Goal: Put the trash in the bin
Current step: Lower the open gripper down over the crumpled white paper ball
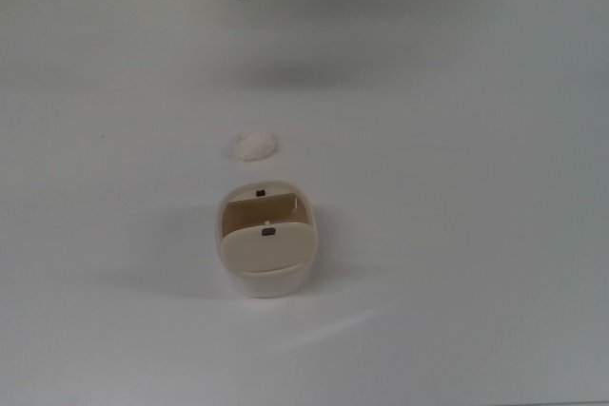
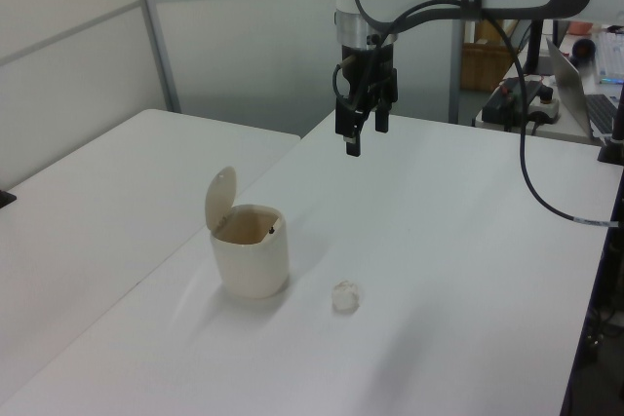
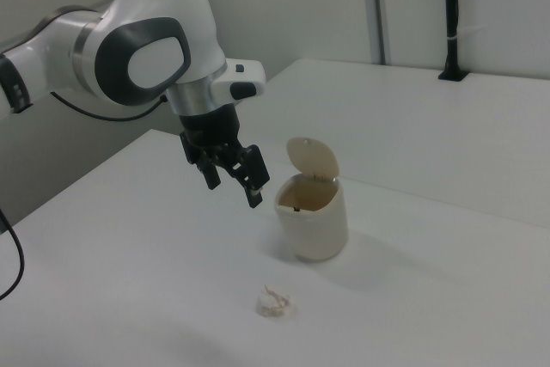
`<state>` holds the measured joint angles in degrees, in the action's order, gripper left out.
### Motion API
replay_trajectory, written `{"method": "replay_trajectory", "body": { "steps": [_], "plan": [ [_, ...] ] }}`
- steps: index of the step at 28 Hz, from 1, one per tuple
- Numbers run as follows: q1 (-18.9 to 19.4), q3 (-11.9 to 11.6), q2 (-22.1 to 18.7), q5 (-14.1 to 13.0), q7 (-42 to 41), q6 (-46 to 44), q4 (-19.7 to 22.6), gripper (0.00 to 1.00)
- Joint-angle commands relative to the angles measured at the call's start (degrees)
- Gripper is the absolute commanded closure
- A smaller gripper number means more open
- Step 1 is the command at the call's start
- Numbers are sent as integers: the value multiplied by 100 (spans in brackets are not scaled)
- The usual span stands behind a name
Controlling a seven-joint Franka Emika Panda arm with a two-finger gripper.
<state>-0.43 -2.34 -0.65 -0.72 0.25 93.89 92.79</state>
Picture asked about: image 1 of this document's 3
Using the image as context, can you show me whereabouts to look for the white paper trash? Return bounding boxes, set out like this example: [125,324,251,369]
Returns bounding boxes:
[231,129,279,164]

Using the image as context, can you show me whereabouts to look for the small cream bin with lid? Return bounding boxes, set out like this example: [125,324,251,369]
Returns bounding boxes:
[216,180,319,300]

